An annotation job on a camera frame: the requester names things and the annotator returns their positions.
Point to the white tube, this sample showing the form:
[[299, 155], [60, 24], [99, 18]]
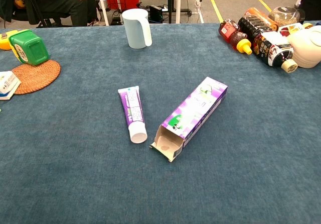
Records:
[[134, 108]]

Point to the purple toothpaste carton box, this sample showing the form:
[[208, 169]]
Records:
[[195, 108]]

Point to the black power adapter box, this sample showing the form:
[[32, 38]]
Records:
[[156, 11]]

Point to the red bottle with yellow cap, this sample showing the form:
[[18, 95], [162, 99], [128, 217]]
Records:
[[232, 34]]

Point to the blue table cloth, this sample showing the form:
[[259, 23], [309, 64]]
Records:
[[100, 183]]

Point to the white desk leg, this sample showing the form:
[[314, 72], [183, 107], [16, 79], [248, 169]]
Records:
[[178, 0]]

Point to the white power strip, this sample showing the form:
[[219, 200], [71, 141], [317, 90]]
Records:
[[199, 4]]

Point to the dark soy sauce bottle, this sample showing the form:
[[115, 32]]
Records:
[[265, 45]]

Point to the round woven rattan coaster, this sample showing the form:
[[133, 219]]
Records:
[[37, 78]]

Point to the seated person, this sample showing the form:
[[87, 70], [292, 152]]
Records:
[[62, 5]]

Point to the green container with yellow lid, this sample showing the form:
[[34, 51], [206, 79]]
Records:
[[32, 49]]

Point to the white red snack packet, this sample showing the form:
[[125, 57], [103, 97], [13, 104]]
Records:
[[291, 30]]

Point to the clear jar with grains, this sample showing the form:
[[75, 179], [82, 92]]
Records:
[[286, 15]]

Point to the small white printed carton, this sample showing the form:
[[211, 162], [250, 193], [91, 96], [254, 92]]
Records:
[[6, 86]]

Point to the beige bowl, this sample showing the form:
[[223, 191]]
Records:
[[308, 48]]

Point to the black slanted tripod stand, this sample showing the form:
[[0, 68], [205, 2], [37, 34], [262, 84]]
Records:
[[35, 5]]

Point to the black office chair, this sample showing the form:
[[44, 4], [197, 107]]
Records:
[[25, 16]]

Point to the white metal stand frame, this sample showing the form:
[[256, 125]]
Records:
[[103, 5]]

